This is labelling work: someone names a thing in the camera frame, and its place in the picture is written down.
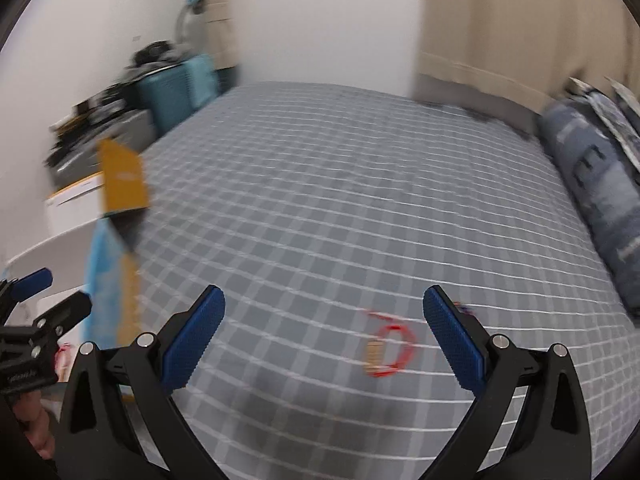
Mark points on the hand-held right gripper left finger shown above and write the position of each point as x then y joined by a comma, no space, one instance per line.
197,332

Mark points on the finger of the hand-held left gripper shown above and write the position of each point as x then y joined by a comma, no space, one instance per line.
32,282
67,310

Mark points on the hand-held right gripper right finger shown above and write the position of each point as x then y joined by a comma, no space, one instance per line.
450,330

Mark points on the blue and yellow cardboard box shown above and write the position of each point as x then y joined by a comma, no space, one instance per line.
120,180

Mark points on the person's left hand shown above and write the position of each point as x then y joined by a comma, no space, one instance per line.
37,425

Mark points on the grey checked bed sheet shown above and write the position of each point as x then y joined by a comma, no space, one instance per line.
325,200

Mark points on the folded blue printed duvet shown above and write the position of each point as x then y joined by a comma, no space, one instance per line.
595,185

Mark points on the teal suitcase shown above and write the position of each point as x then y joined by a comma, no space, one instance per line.
175,92

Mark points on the dark clutter on suitcase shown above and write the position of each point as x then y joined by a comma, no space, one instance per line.
152,57

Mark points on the blue patterned pillow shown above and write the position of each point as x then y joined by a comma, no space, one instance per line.
615,110

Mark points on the wide beige curtain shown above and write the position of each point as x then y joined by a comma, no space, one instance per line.
525,25

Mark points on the narrow beige curtain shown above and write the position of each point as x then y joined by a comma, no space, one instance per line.
220,15

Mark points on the blue desk lamp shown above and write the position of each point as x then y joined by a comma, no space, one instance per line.
192,2

